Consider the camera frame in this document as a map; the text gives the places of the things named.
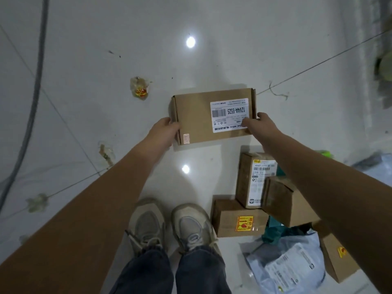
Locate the person's left hand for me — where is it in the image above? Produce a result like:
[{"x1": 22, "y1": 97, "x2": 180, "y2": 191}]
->
[{"x1": 143, "y1": 117, "x2": 181, "y2": 151}]

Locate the person's right hand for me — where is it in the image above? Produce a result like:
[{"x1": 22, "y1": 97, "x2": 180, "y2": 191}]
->
[{"x1": 242, "y1": 112, "x2": 284, "y2": 147}]

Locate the box label 12V4A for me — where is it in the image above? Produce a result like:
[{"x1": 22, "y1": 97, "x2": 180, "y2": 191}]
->
[{"x1": 169, "y1": 88, "x2": 257, "y2": 146}]

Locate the pile of small parcels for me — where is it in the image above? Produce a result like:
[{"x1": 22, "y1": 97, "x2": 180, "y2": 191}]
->
[{"x1": 235, "y1": 149, "x2": 392, "y2": 294}]

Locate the person's right forearm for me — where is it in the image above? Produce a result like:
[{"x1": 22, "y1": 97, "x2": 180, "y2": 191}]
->
[{"x1": 263, "y1": 131, "x2": 392, "y2": 294}]

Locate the person's left forearm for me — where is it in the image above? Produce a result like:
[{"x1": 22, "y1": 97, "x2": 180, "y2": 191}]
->
[{"x1": 0, "y1": 142, "x2": 166, "y2": 294}]

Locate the person's left grey shoe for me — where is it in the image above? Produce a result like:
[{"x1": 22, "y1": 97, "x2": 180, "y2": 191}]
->
[{"x1": 125, "y1": 197, "x2": 167, "y2": 254}]

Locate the person's grey shoe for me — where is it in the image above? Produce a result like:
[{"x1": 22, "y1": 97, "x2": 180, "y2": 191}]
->
[
  {"x1": 171, "y1": 203, "x2": 220, "y2": 254},
  {"x1": 125, "y1": 197, "x2": 167, "y2": 254}
]

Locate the person's right grey shoe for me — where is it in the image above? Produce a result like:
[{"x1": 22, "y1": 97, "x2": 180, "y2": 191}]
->
[{"x1": 171, "y1": 203, "x2": 220, "y2": 254}]

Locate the person's left leg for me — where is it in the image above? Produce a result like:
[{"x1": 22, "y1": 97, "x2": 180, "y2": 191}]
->
[{"x1": 109, "y1": 247, "x2": 174, "y2": 294}]

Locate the person's leg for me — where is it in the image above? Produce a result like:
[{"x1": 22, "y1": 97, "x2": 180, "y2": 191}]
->
[
  {"x1": 109, "y1": 247, "x2": 174, "y2": 294},
  {"x1": 175, "y1": 245, "x2": 232, "y2": 294}
]

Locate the person's right leg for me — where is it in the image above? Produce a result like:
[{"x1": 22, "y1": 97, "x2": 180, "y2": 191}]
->
[{"x1": 175, "y1": 245, "x2": 232, "y2": 294}]

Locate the crumpled yellow wrapper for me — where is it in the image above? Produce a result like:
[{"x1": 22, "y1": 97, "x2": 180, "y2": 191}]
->
[{"x1": 130, "y1": 76, "x2": 150, "y2": 100}]

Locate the thin brown litter scrap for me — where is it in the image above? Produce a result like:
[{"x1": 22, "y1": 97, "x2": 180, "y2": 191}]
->
[{"x1": 98, "y1": 143, "x2": 116, "y2": 167}]

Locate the pale crumpled litter scrap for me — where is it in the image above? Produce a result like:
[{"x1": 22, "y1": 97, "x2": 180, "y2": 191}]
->
[{"x1": 26, "y1": 193, "x2": 49, "y2": 213}]

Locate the grey floor cable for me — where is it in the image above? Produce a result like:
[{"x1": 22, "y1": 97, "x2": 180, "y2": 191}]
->
[{"x1": 0, "y1": 0, "x2": 50, "y2": 212}]

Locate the metal wire cart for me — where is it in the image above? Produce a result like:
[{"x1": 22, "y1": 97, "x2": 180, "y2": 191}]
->
[{"x1": 373, "y1": 0, "x2": 392, "y2": 98}]

